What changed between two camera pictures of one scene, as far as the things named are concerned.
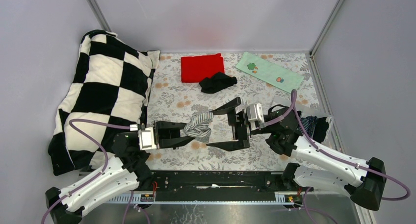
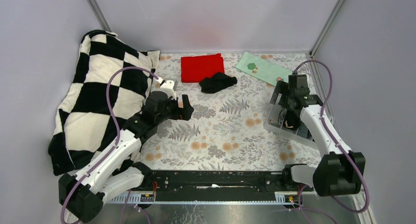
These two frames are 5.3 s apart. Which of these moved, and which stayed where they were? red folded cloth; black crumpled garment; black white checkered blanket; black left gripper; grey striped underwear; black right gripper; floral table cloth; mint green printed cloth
Moved: grey striped underwear; black left gripper; black right gripper
Stayed: red folded cloth; mint green printed cloth; black crumpled garment; black white checkered blanket; floral table cloth
